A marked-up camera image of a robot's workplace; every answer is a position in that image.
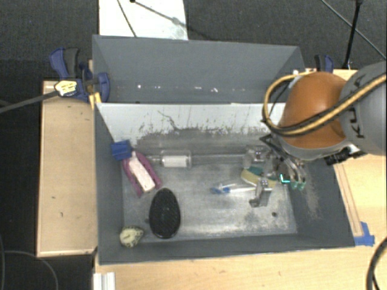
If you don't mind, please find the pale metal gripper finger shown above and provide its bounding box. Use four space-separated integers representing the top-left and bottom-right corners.
243 145 271 169
249 178 273 208

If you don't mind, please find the black oval brush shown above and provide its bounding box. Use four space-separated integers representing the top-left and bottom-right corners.
148 187 182 240

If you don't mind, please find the grey metal bin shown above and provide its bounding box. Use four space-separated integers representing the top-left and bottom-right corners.
91 34 356 265

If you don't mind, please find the yellow and green sponge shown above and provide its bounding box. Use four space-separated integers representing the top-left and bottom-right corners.
240 166 278 189

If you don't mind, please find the blue and white toothbrush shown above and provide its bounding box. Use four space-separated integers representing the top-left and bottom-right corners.
209 183 256 195

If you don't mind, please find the black cylinder on white bracket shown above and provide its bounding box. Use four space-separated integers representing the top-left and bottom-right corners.
324 143 365 167

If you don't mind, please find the pale wood board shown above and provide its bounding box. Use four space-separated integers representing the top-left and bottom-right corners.
36 78 99 258

